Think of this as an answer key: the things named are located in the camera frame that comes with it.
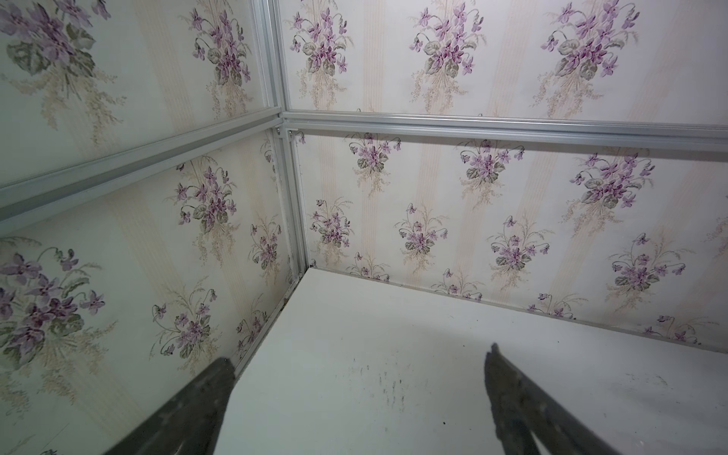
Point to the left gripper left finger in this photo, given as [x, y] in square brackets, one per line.
[190, 422]

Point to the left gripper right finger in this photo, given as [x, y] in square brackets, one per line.
[527, 419]

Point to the aluminium frame post left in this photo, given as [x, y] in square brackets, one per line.
[269, 30]

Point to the aluminium frame crossbar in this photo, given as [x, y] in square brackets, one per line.
[655, 136]

